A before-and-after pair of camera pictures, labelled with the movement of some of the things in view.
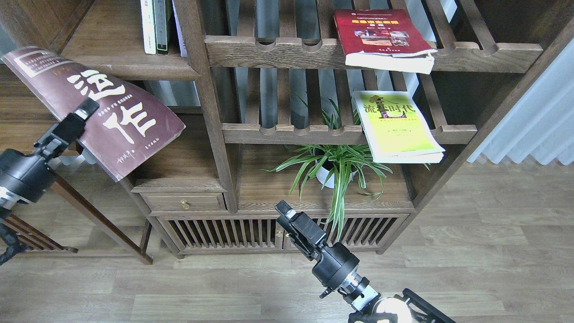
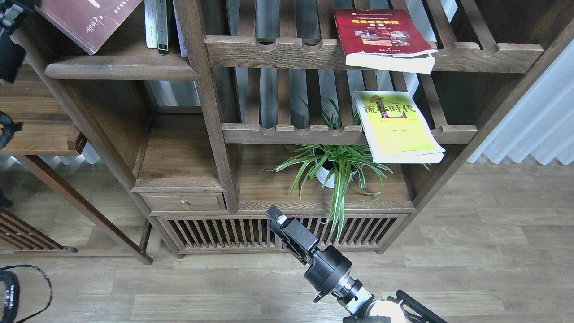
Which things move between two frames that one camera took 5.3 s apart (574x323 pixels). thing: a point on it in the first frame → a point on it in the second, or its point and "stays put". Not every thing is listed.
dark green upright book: [159, 10] stays put
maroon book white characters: [130, 126] → [91, 23]
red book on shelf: [383, 40] stays put
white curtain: [542, 125] stays put
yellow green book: [395, 128] stays put
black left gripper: [27, 177] → [12, 54]
